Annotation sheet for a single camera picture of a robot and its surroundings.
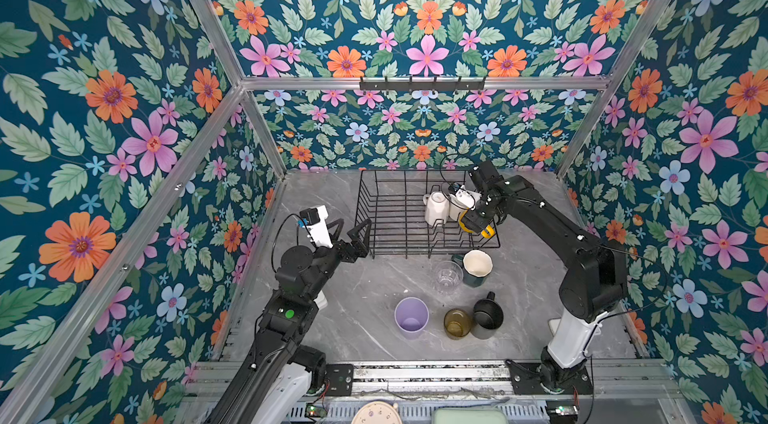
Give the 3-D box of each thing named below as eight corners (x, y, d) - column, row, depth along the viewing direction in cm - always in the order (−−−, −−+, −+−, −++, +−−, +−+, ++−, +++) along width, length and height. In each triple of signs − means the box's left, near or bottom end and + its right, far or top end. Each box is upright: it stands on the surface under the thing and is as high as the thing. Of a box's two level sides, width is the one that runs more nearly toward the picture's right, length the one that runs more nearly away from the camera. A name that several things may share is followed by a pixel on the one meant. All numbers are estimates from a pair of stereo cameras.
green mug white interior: (460, 291, 88) (464, 278, 81) (452, 265, 94) (456, 251, 87) (490, 286, 89) (497, 273, 82) (480, 261, 95) (486, 246, 88)
